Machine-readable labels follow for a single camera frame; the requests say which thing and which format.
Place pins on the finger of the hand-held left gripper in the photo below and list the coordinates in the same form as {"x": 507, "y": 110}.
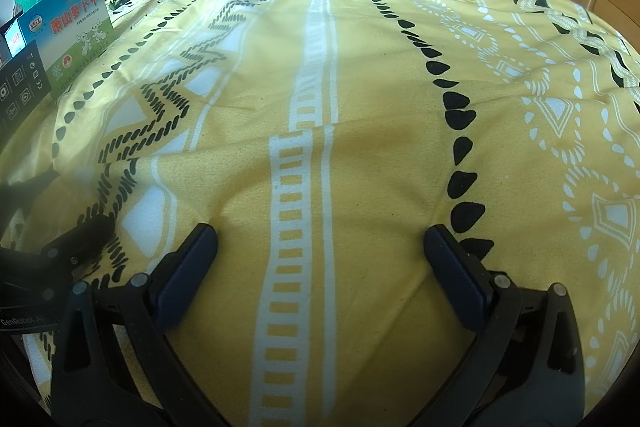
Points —
{"x": 82, "y": 239}
{"x": 27, "y": 189}

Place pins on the blue green printed box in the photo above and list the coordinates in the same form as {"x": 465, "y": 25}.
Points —
{"x": 75, "y": 32}

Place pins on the yellow patterned blanket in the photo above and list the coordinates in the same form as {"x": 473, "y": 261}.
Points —
{"x": 380, "y": 157}

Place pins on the green bok choy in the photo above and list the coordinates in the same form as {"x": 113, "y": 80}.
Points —
{"x": 120, "y": 0}

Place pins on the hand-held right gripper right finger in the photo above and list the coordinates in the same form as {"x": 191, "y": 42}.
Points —
{"x": 452, "y": 274}

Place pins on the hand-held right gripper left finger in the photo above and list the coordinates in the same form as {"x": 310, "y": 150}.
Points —
{"x": 187, "y": 274}

